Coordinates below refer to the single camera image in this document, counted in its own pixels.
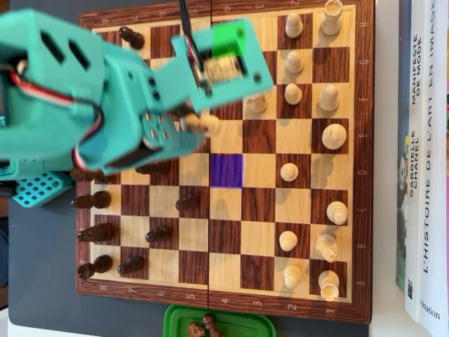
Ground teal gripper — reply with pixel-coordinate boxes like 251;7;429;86
74;55;208;177

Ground white chess pawn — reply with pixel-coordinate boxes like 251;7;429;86
284;12;304;39
180;114;221;137
279;230;299;252
279;162;300;183
283;263;303;287
283;83;303;106
284;50;305;74

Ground dark chess queen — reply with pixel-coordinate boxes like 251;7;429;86
69;167;106;183

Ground dark chess pawn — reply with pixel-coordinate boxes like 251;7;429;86
175;194;198;213
201;312;225;337
118;26;145;49
145;225;171;244
118;256;145;277

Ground dark chess bishop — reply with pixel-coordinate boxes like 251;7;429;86
72;191;112;211

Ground dark chess knight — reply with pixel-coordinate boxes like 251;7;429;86
76;223;115;244
186;319;207;337

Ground white chess knight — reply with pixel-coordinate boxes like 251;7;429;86
314;233;340;263
244;93;268;114

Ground dark chess rook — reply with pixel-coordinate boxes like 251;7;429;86
77;255;114;281

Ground white chess king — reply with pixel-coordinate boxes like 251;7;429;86
321;123;347;150

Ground white chess rook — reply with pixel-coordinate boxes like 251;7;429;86
321;0;344;36
317;269;341;303

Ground wooden chessboard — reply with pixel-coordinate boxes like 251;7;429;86
75;0;373;324

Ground green plastic tray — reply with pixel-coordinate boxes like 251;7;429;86
163;303;277;337

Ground illustrated green book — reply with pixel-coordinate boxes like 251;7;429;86
395;0;412;292

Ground white Gabrielle Chanel book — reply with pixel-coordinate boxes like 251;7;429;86
403;0;431;323

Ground white art history book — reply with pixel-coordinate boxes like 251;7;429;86
419;0;449;337

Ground red white black servo wires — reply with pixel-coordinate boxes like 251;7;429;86
0;59;105;169

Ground black camera cable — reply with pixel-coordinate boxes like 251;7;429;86
177;0;203;77

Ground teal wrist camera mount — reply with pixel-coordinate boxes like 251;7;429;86
150;18;274;114

